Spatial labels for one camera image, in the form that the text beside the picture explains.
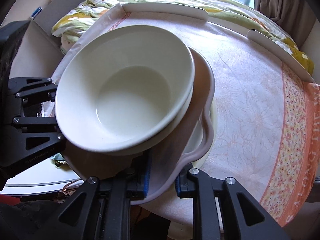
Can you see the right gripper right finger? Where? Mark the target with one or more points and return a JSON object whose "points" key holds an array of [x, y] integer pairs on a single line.
{"points": [[183, 185]]}

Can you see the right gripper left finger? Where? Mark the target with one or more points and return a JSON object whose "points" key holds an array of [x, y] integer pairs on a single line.
{"points": [[139, 176]]}

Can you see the cream bowl with lion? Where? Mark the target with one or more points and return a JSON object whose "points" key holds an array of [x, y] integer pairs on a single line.
{"points": [[159, 136]]}

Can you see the plain cream bowl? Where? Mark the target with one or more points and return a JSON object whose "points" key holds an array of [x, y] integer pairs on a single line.
{"points": [[123, 88]]}

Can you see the plain white plate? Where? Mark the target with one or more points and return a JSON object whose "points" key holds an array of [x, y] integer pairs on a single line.
{"points": [[202, 138]]}

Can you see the pink floral tablecloth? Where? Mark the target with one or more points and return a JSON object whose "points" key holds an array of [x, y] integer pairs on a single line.
{"points": [[267, 108]]}

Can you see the floral green yellow duvet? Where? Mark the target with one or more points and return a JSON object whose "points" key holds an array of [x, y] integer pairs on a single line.
{"points": [[85, 13]]}

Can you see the brown curtain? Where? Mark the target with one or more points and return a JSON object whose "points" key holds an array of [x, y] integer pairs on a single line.
{"points": [[294, 16]]}

